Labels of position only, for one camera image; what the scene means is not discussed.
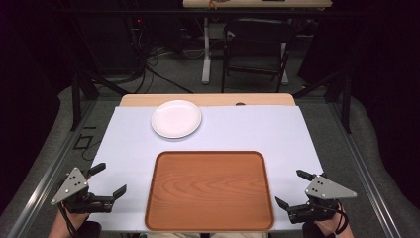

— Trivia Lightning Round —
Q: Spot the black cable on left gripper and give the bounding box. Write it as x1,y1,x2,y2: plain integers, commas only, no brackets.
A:
56,201,81,238

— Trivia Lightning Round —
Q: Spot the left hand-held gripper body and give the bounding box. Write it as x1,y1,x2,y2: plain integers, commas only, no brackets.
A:
51,167,115,215

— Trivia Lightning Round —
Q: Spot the brown wooden tray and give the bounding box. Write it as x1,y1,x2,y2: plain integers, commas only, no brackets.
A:
144,150,275,232

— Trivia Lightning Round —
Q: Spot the black metal stand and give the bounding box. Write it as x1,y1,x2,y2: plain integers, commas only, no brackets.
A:
291,69,353,135
69,69,131,132

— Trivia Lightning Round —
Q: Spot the thin black floor cable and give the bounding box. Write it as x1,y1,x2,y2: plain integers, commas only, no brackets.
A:
80,140,104,163

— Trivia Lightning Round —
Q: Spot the wooden table with white legs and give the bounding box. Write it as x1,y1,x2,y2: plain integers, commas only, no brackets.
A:
181,0,334,85

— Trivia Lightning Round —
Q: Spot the person's left hand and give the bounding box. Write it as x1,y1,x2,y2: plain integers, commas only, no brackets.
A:
48,210,90,238

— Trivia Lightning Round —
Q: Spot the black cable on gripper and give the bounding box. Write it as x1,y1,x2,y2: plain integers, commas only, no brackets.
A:
332,207,350,237
56,201,81,238

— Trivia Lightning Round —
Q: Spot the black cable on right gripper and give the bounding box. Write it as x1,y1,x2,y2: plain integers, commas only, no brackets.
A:
332,207,350,237

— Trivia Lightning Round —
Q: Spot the white round plate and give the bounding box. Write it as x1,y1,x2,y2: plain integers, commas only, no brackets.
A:
151,99,203,140

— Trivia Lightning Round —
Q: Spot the white table mat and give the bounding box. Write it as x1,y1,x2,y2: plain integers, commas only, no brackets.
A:
87,104,325,233

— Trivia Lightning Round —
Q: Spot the black folding chair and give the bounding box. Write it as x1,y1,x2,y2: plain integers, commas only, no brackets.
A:
221,17,297,94

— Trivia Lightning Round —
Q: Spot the aluminium floor rail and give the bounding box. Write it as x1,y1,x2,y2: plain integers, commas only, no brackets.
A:
5,100,97,238
326,101,403,238

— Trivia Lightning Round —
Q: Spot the bundle of black floor cables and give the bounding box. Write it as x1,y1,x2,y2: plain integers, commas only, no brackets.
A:
123,16,195,95

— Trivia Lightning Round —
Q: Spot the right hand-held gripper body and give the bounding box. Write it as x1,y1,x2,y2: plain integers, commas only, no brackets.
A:
287,175,359,225

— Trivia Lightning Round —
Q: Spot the person's right hand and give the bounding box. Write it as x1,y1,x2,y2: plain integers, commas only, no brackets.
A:
313,201,355,238

